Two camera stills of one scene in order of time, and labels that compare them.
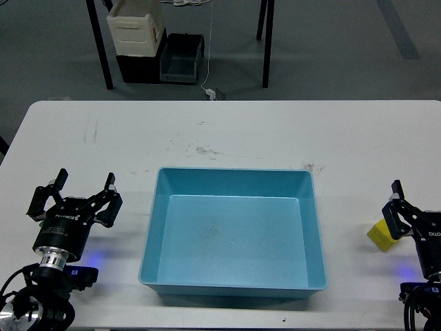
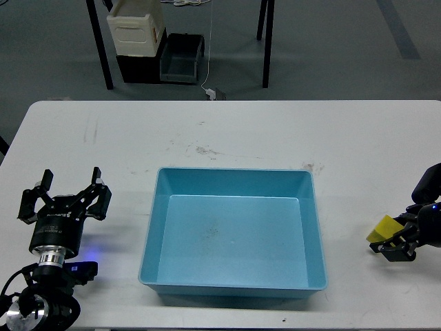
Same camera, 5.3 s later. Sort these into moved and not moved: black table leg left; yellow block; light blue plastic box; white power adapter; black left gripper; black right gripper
Moved: black left gripper; black right gripper
Not moved: white power adapter; black table leg left; light blue plastic box; yellow block
